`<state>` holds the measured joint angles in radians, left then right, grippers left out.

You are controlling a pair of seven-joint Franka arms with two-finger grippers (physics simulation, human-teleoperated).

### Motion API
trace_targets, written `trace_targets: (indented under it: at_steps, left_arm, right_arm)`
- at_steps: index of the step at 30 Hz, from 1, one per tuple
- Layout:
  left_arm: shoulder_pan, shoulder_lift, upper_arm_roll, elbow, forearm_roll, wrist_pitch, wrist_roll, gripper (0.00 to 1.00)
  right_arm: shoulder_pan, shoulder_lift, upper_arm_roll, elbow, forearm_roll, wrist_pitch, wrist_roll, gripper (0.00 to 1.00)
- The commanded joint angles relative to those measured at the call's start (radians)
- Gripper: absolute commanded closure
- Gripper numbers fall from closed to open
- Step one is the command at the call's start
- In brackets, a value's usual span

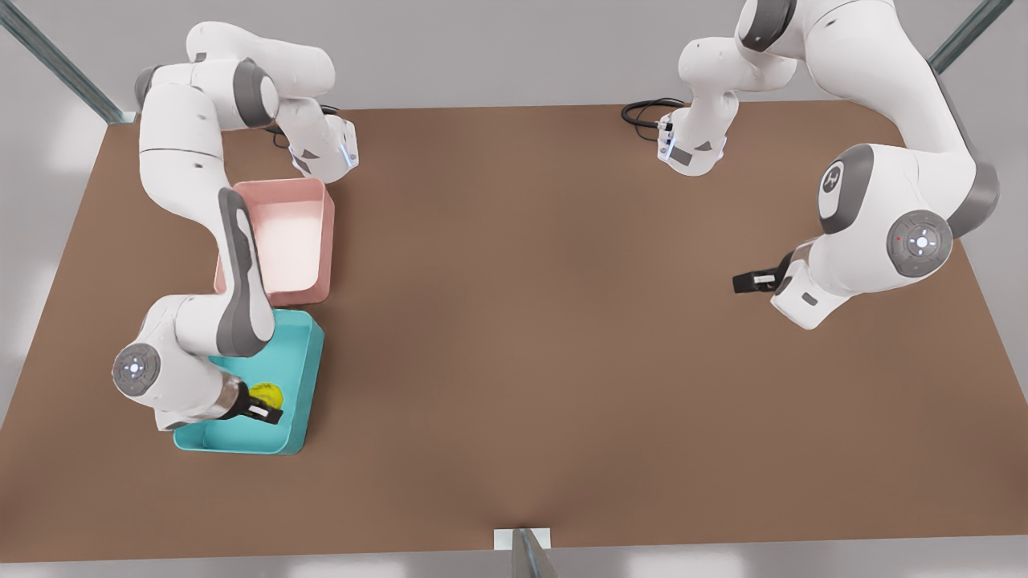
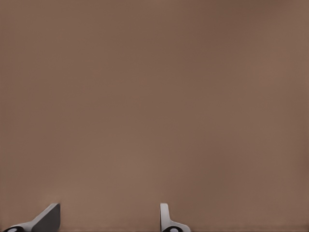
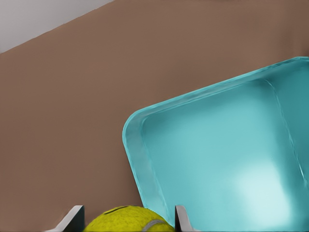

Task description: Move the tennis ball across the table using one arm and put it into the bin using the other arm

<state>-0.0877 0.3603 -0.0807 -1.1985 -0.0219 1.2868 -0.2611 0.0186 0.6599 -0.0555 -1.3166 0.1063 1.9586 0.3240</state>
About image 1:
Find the yellow tennis ball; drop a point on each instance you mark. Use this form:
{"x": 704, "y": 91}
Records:
{"x": 267, "y": 394}

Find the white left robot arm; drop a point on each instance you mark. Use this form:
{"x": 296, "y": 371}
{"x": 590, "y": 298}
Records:
{"x": 891, "y": 144}

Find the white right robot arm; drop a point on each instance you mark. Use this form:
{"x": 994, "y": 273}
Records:
{"x": 181, "y": 160}

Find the teal plastic bin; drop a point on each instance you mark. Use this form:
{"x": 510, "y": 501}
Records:
{"x": 294, "y": 377}

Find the pink plastic bin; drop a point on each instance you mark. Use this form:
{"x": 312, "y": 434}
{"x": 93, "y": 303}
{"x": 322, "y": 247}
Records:
{"x": 289, "y": 237}

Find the silver frame post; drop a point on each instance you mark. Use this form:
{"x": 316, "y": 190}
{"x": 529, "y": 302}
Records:
{"x": 60, "y": 60}
{"x": 526, "y": 552}
{"x": 968, "y": 32}

